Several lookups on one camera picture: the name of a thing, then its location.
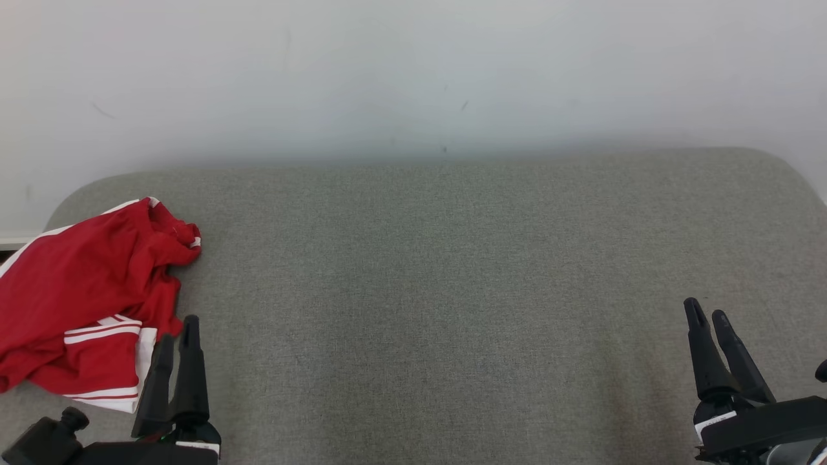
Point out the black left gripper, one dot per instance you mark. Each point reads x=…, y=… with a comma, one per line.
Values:
x=155, y=452

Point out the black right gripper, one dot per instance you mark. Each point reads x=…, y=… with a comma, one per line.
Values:
x=762, y=426

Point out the red basketball jersey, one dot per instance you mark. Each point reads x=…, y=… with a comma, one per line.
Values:
x=97, y=368

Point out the red shorts white stripe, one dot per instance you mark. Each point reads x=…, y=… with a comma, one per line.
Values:
x=84, y=258

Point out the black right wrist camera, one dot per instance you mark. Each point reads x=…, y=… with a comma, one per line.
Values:
x=822, y=371

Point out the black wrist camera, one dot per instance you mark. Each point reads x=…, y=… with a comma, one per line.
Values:
x=822, y=371
x=39, y=442

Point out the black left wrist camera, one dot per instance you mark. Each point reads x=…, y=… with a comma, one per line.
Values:
x=39, y=442

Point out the white wall skirting board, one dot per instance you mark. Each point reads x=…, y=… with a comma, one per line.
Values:
x=16, y=240

